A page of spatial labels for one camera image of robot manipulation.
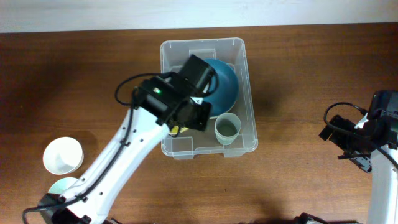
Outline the dark blue bowl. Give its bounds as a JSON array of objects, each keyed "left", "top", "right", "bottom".
[{"left": 201, "top": 58, "right": 240, "bottom": 116}]

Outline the cream bowl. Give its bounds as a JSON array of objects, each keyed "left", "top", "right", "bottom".
[{"left": 208, "top": 62, "right": 239, "bottom": 120}]

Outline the mint green plastic cup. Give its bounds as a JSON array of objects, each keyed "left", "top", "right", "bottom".
[{"left": 215, "top": 113, "right": 241, "bottom": 145}]

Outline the yellow small bowl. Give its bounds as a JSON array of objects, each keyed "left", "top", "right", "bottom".
[{"left": 169, "top": 126, "right": 188, "bottom": 135}]

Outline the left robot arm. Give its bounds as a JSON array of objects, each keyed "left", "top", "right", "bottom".
[{"left": 22, "top": 55, "right": 218, "bottom": 223}]

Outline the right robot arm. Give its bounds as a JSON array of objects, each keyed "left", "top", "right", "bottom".
[{"left": 319, "top": 90, "right": 397, "bottom": 224}]

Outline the clear plastic storage container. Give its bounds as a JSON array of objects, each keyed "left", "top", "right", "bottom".
[{"left": 160, "top": 37, "right": 258, "bottom": 159}]

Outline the white small bowl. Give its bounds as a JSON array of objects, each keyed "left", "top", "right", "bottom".
[{"left": 42, "top": 137, "right": 84, "bottom": 175}]

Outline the mint green small bowl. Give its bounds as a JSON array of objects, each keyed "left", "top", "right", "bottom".
[{"left": 48, "top": 177, "right": 78, "bottom": 195}]

